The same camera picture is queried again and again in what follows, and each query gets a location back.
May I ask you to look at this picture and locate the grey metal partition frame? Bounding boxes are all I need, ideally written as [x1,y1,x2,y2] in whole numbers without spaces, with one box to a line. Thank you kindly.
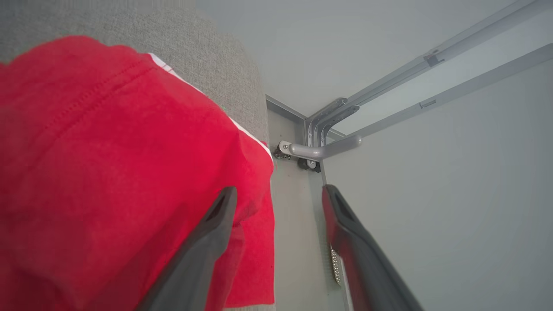
[305,0,553,149]

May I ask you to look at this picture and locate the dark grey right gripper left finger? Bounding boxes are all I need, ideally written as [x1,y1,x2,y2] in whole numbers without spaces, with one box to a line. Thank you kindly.
[136,187,238,311]

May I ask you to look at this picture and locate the grey tubular support foot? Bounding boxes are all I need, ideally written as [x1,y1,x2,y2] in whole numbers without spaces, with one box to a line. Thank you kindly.
[278,135,362,162]

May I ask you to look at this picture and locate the black caster wheel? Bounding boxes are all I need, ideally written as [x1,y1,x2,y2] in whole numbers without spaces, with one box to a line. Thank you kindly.
[297,158,322,173]

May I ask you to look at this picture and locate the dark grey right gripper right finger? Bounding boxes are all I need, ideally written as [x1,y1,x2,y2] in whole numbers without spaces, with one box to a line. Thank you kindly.
[322,184,424,311]

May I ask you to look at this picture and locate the red shorts with white trim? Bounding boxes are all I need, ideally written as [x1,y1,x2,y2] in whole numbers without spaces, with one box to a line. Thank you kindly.
[0,35,276,311]

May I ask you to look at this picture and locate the grey partition base rail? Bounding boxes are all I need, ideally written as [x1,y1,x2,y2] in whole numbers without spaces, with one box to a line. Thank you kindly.
[265,94,308,122]

